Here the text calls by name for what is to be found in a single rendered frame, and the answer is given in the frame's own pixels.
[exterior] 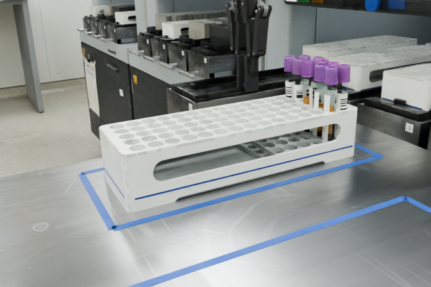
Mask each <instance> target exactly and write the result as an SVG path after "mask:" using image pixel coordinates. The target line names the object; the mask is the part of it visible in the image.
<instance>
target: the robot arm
mask: <svg viewBox="0 0 431 287"><path fill-rule="evenodd" d="M225 7H226V12H227V14H228V28H229V36H230V49H231V51H234V52H235V55H236V56H237V88H241V87H244V91H245V92H253V91H257V90H258V59H259V58H260V57H261V56H265V55H266V45H267V33H268V25H269V16H270V14H271V10H272V6H271V5H266V4H265V3H264V2H263V0H232V2H231V3H226V4H225ZM252 18H254V19H252Z"/></svg>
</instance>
